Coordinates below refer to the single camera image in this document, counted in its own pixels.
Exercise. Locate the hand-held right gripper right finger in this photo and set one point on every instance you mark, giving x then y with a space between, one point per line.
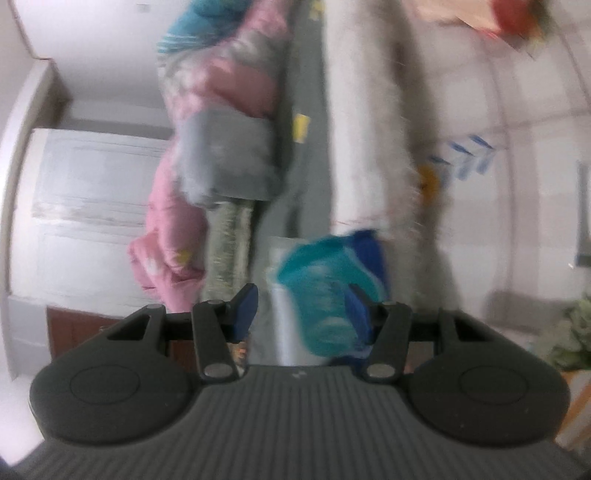
360 318

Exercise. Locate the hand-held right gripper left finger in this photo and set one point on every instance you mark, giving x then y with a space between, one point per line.
242 314

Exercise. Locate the blue and white plastic packet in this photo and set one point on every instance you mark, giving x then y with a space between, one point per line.
318 295

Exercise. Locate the green floral scrunchie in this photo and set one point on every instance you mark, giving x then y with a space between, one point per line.
572 337

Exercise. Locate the green floral quilted blanket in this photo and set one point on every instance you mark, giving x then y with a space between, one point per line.
228 249

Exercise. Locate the white wardrobe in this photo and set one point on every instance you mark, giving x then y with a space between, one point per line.
92 184

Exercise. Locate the grey blanket white fleece lining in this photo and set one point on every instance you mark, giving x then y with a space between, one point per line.
369 115

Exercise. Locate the pink grey patchwork quilt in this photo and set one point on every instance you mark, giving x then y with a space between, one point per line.
207 92

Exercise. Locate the pink wet wipes pack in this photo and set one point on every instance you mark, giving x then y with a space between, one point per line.
508 14

